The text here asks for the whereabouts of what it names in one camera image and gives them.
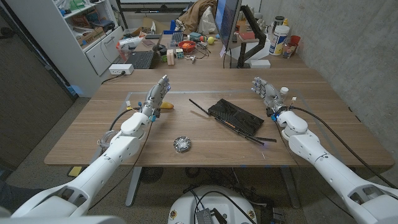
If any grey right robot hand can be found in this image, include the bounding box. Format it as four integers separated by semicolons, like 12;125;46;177
251;77;289;116

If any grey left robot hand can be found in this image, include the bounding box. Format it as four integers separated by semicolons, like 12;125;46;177
140;74;172;119

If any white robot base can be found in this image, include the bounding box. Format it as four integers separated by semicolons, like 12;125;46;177
167;185;258;224

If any black router with antennas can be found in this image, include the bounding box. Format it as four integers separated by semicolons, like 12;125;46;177
188;98;277;146

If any black laptop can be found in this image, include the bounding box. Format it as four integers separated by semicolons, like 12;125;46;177
124;30;164;70

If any white power strip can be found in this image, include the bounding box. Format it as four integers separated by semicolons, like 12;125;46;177
108;63;135;76

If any crumpled foil ball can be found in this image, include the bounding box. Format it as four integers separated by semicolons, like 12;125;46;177
173;136;192;154

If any white wipes canister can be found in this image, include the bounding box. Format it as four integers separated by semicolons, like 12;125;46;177
269;24;290;57

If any red bowl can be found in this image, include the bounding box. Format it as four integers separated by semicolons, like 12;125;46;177
177;40;197;54

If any white red package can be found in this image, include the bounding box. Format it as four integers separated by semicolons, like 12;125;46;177
116;36;144;52

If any red book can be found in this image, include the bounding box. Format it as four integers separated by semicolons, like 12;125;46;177
238;30;256;41

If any computer monitor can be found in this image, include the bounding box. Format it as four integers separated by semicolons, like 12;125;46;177
214;0;243;52

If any white bag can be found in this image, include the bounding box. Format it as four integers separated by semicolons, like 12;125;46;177
197;6;218;35

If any brown jacket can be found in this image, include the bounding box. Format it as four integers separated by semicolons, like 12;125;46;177
177;0;218;35

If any white shelf cabinet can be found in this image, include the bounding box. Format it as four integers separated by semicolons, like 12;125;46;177
6;0;125;97

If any yellow pad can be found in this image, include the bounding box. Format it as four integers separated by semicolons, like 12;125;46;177
67;166;83;178

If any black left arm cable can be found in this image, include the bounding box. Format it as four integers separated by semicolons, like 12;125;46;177
108;107;142;131

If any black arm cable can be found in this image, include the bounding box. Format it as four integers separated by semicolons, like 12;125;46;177
108;107;142;131
289;105;398;190

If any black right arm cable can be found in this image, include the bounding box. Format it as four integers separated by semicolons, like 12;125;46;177
289;105;398;190

